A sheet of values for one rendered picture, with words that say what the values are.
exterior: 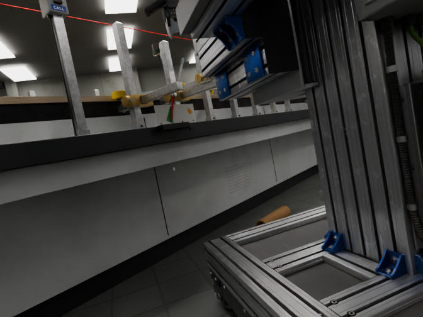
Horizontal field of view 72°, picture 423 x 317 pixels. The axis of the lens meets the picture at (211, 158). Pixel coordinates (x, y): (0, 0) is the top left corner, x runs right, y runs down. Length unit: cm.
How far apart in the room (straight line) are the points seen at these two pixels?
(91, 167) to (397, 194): 99
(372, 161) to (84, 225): 115
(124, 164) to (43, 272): 52
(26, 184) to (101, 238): 48
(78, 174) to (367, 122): 96
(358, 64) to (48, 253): 125
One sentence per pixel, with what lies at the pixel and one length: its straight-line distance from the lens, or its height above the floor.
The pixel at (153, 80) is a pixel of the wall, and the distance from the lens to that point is 1111.
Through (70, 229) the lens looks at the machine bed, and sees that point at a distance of 140.
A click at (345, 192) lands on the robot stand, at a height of 39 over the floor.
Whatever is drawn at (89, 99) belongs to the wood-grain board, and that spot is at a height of 88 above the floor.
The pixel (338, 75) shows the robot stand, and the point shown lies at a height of 68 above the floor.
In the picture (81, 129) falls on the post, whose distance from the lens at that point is 120.
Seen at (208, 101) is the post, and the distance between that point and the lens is 168.
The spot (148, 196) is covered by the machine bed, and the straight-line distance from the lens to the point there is 159.
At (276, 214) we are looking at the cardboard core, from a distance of 186.
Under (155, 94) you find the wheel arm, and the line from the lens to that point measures 127.
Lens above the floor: 59
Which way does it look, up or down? 4 degrees down
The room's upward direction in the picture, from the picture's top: 11 degrees counter-clockwise
